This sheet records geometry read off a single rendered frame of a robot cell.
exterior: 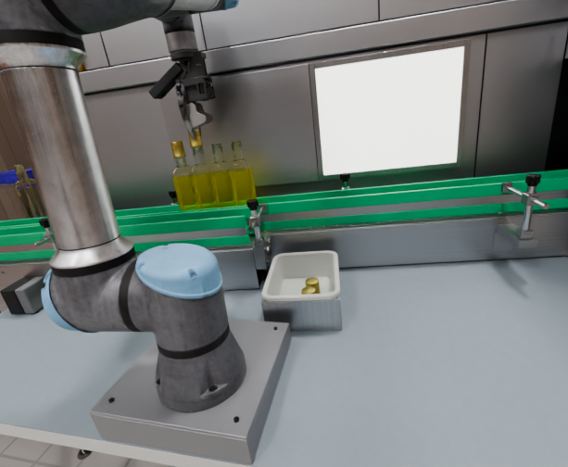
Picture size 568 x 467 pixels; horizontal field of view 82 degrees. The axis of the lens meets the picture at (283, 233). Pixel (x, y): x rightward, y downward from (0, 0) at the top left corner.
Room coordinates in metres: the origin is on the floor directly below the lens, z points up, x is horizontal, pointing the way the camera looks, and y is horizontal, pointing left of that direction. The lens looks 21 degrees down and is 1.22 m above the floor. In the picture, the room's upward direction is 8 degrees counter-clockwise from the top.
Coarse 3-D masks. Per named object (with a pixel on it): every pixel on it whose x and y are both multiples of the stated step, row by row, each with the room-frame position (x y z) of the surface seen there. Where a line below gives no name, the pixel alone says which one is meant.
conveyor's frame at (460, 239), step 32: (384, 224) 0.84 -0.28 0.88; (416, 224) 0.82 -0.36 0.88; (448, 224) 0.80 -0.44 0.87; (480, 224) 0.79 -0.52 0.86; (544, 224) 0.76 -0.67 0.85; (224, 256) 0.81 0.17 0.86; (352, 256) 0.85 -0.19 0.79; (384, 256) 0.83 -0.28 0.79; (416, 256) 0.82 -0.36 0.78; (448, 256) 0.80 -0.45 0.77; (480, 256) 0.79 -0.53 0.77; (512, 256) 0.77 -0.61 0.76; (544, 256) 0.76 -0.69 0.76; (0, 288) 0.94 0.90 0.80; (224, 288) 0.81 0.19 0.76; (256, 288) 0.80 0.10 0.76
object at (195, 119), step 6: (192, 108) 0.94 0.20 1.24; (192, 114) 0.94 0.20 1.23; (198, 114) 0.94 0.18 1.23; (186, 120) 0.93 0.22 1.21; (192, 120) 0.94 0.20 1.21; (198, 120) 0.94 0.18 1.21; (204, 120) 0.94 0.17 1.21; (186, 126) 0.94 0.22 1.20; (192, 126) 0.94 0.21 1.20; (192, 132) 0.94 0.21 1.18
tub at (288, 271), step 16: (288, 256) 0.81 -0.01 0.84; (304, 256) 0.80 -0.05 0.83; (320, 256) 0.80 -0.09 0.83; (336, 256) 0.76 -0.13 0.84; (272, 272) 0.72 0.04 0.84; (288, 272) 0.81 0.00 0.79; (304, 272) 0.80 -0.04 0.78; (320, 272) 0.79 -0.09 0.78; (336, 272) 0.67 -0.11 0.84; (272, 288) 0.69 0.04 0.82; (288, 288) 0.75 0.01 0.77; (320, 288) 0.73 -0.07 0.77; (336, 288) 0.61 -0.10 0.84
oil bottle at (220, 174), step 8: (224, 160) 0.96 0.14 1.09; (216, 168) 0.94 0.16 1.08; (224, 168) 0.94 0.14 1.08; (216, 176) 0.94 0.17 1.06; (224, 176) 0.94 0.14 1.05; (216, 184) 0.94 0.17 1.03; (224, 184) 0.94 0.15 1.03; (216, 192) 0.94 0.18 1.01; (224, 192) 0.94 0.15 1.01; (232, 192) 0.94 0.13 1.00; (216, 200) 0.94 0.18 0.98; (224, 200) 0.94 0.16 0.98; (232, 200) 0.94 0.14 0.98
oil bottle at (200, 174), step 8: (192, 168) 0.96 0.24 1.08; (200, 168) 0.95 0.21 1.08; (208, 168) 0.96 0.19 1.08; (192, 176) 0.95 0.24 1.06; (200, 176) 0.95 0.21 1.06; (208, 176) 0.95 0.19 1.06; (200, 184) 0.95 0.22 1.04; (208, 184) 0.94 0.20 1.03; (200, 192) 0.95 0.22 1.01; (208, 192) 0.94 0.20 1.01; (200, 200) 0.95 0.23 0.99; (208, 200) 0.94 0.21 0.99; (200, 208) 0.95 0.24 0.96
